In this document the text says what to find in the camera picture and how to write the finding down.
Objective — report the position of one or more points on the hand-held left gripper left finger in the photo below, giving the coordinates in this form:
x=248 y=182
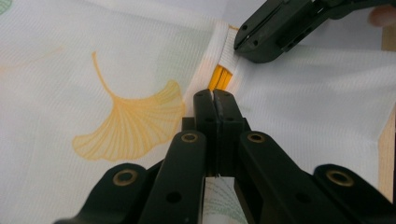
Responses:
x=183 y=174

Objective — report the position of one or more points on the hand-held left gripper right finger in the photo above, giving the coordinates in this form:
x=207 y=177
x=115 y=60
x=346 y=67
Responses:
x=264 y=174

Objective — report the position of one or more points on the white leaf-print mesh laundry bag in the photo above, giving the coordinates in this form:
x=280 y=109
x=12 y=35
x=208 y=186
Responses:
x=93 y=124

